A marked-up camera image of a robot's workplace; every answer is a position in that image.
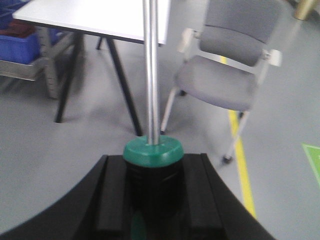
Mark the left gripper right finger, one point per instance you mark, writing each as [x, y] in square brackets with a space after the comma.
[212, 211]

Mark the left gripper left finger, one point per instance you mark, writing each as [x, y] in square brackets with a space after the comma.
[97, 208]

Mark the green black screwdriver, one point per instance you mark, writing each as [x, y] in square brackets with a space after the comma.
[154, 160]

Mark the grey office chair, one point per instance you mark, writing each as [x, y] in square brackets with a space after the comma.
[239, 30]

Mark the white table black legs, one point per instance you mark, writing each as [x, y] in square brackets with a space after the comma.
[111, 19]

